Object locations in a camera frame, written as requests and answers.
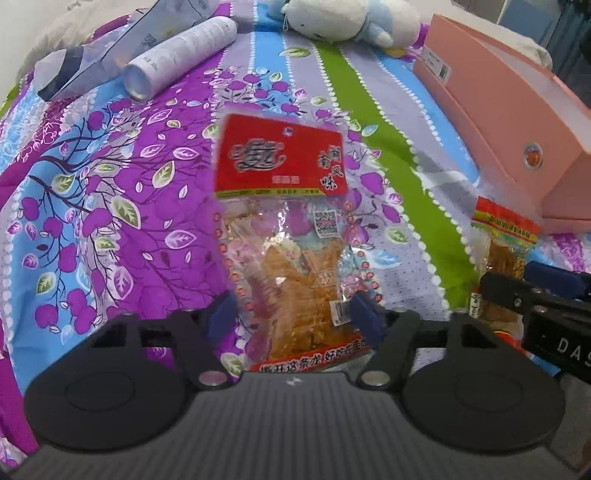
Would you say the white and blue plush toy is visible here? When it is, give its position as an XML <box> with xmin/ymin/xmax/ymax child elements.
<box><xmin>268</xmin><ymin>0</ymin><xmax>421</xmax><ymax>49</ymax></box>

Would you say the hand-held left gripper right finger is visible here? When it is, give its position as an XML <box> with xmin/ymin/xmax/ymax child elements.
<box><xmin>348</xmin><ymin>292</ymin><xmax>502</xmax><ymax>393</ymax></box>

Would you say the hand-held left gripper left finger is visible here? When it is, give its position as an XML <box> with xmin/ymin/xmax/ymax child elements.
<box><xmin>88</xmin><ymin>291</ymin><xmax>241</xmax><ymax>393</ymax></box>

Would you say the pink cardboard box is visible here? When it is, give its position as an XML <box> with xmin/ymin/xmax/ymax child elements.
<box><xmin>412</xmin><ymin>13</ymin><xmax>591</xmax><ymax>235</ymax></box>

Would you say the grey-blue plastic bag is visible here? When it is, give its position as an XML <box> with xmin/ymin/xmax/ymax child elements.
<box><xmin>37</xmin><ymin>0</ymin><xmax>218</xmax><ymax>103</ymax></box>

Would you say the grey duvet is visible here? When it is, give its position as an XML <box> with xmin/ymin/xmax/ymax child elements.
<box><xmin>18</xmin><ymin>0</ymin><xmax>555</xmax><ymax>79</ymax></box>

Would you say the white spray can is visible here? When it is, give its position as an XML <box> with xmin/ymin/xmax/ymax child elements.
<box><xmin>124</xmin><ymin>17</ymin><xmax>238</xmax><ymax>101</ymax></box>

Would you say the floral striped bedsheet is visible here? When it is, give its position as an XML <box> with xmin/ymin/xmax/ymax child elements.
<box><xmin>0</xmin><ymin>0</ymin><xmax>591</xmax><ymax>462</ymax></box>

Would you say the red-label clear snack packet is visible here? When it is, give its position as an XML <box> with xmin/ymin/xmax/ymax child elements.
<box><xmin>213</xmin><ymin>113</ymin><xmax>384</xmax><ymax>372</ymax></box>

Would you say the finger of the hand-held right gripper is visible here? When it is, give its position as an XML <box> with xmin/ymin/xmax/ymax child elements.
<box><xmin>524</xmin><ymin>261</ymin><xmax>591</xmax><ymax>301</ymax></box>
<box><xmin>478</xmin><ymin>271</ymin><xmax>591</xmax><ymax>315</ymax></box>

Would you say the green and yellow snack packet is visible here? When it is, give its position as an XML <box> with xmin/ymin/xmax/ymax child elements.
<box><xmin>468</xmin><ymin>196</ymin><xmax>542</xmax><ymax>333</ymax></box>

